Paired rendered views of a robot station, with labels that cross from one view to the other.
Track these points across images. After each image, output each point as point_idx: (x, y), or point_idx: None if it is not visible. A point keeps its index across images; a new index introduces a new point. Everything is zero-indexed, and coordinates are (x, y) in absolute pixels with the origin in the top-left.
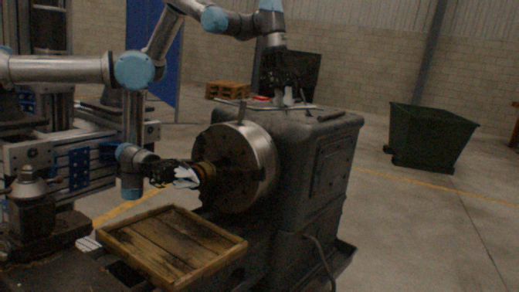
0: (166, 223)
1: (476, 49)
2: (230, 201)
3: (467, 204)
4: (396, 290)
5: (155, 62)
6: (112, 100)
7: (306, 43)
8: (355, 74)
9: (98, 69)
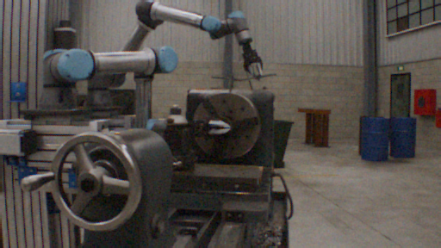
0: None
1: (262, 71)
2: (236, 147)
3: (305, 182)
4: (297, 237)
5: None
6: (100, 101)
7: None
8: (169, 105)
9: (146, 59)
